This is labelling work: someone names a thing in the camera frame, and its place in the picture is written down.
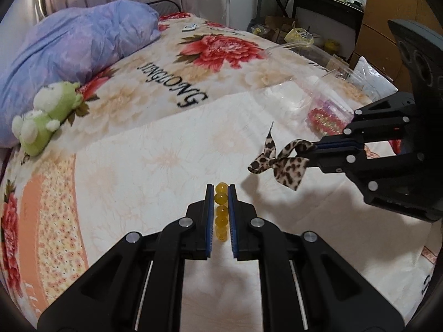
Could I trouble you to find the clear plastic container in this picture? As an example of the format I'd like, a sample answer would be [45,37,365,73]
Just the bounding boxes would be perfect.
[265,40,398,137]

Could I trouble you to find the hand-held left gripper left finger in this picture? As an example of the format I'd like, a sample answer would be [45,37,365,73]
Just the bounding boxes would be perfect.
[36,183,215,332]

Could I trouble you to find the yellow bead bracelet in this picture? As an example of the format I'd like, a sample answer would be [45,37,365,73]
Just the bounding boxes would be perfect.
[215,182,229,243]

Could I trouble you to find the black bed frame rail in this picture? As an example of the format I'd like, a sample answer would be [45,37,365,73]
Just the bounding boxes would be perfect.
[149,0,182,14]

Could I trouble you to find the leopard print hair tie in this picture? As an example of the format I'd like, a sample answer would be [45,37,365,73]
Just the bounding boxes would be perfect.
[247,121,314,191]

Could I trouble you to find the white plastic bag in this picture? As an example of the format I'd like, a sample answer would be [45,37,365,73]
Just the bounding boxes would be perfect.
[353,56,397,94]

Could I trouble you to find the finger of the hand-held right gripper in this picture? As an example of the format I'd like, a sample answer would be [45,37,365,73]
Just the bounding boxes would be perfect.
[313,92,416,150]
[305,147,424,189]

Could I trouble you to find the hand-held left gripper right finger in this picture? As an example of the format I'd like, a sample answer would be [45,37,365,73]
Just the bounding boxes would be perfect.
[228,184,405,332]

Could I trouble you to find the cardboard box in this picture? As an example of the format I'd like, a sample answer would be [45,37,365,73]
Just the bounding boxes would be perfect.
[265,15,295,40]

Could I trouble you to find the purple quilt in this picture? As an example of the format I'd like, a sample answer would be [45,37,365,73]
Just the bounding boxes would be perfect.
[0,0,161,149]

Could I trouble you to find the red bead bracelet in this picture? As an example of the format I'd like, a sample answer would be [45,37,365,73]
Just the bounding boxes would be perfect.
[308,107,347,134]

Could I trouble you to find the yellow plastic bag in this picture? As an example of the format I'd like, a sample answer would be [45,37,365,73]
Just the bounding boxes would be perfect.
[284,28,321,45]

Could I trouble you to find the wooden wardrobe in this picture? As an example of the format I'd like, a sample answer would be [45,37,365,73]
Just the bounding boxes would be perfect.
[353,0,416,87]

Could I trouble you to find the green plush toy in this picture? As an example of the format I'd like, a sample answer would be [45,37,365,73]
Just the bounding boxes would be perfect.
[12,81,84,156]

